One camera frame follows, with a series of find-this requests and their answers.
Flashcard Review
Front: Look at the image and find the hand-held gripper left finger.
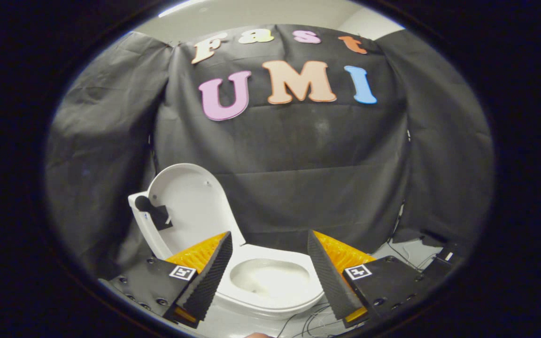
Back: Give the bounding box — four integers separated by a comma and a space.
98, 231, 234, 329

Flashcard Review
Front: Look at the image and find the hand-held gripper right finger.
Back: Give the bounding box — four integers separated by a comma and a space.
307, 230, 441, 328

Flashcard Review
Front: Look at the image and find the white toilet lid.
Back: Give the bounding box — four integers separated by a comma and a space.
147, 163, 247, 260

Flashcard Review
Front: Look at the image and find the white toilet bowl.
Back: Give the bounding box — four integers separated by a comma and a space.
214, 259, 324, 322

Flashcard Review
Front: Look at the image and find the black device box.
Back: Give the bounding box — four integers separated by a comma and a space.
420, 234, 464, 276

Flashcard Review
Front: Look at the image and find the black backdrop cloth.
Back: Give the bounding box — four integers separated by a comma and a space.
44, 23, 495, 278

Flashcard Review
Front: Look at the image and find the tangle of floor cables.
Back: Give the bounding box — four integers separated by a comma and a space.
275, 237, 436, 338

